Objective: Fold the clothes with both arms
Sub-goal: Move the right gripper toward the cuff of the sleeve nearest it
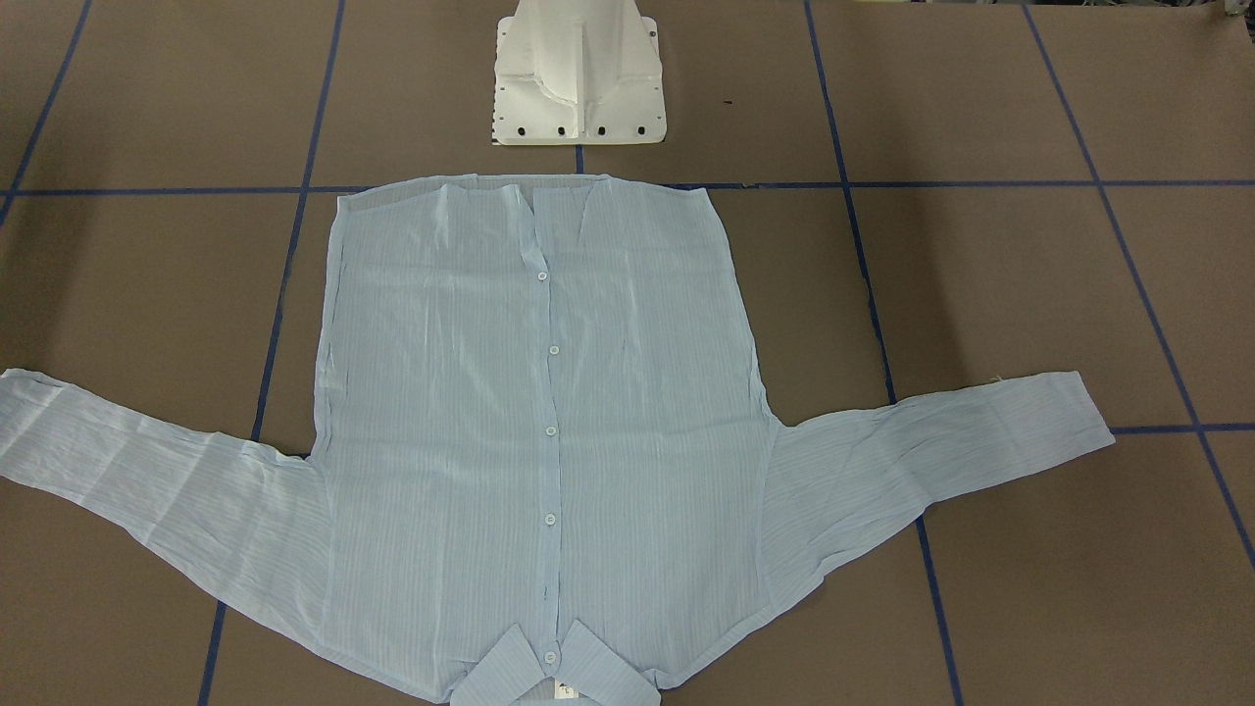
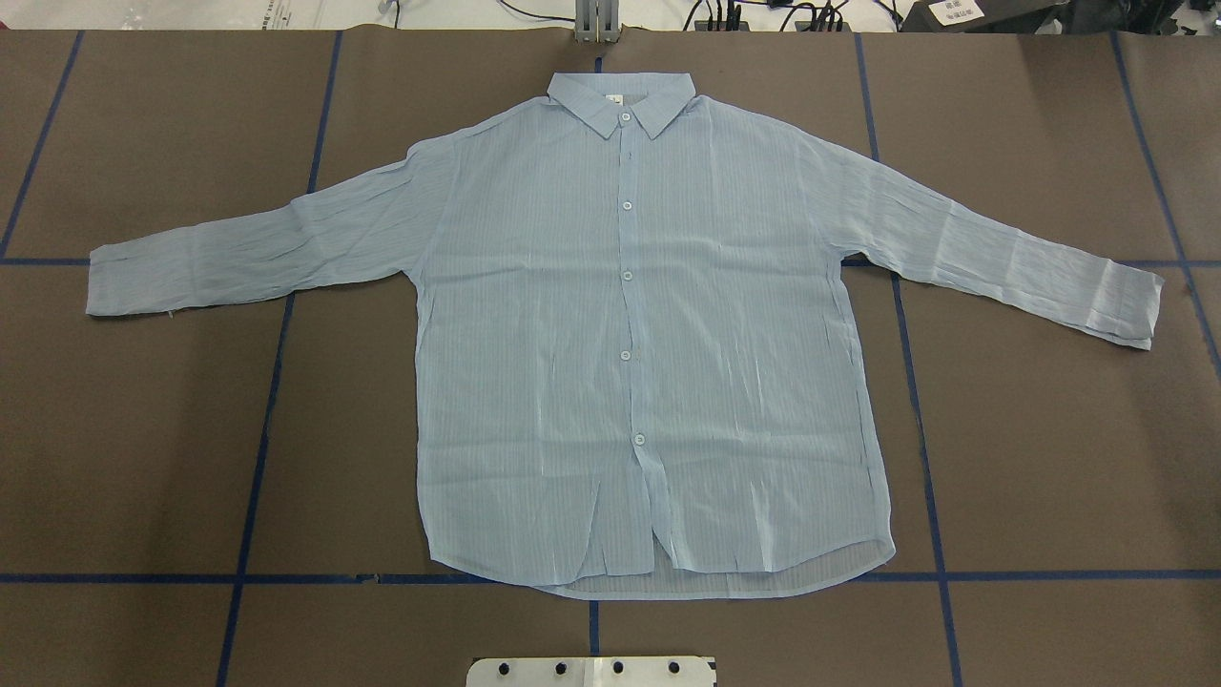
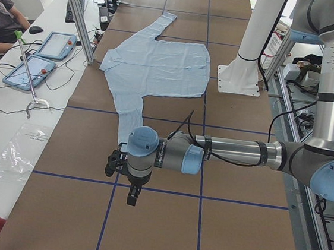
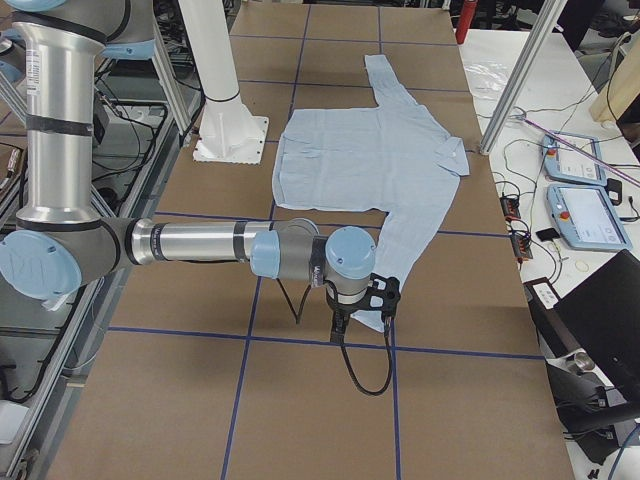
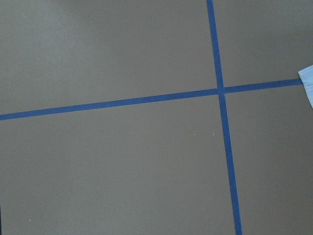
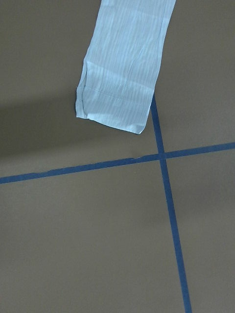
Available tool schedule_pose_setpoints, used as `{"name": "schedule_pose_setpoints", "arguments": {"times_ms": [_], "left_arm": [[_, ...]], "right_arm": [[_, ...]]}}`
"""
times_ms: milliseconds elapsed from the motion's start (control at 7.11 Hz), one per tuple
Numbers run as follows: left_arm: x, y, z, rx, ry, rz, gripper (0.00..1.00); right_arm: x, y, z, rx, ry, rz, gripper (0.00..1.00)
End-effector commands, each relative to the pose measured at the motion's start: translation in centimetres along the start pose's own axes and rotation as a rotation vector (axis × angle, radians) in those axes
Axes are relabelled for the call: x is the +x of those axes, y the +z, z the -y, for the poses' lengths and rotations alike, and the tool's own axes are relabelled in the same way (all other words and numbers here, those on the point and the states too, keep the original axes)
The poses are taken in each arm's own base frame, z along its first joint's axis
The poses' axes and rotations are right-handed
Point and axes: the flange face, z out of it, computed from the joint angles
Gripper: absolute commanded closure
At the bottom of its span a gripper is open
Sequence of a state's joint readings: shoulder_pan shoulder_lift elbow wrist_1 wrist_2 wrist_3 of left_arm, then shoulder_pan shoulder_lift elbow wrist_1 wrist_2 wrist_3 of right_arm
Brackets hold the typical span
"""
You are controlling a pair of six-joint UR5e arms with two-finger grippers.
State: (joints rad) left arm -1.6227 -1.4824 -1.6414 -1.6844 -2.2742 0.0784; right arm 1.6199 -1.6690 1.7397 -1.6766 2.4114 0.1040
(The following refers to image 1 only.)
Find light blue button-up shirt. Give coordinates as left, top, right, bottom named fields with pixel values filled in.
left=3, top=176, right=1114, bottom=705

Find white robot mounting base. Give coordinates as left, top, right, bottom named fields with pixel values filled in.
left=489, top=1, right=668, bottom=145

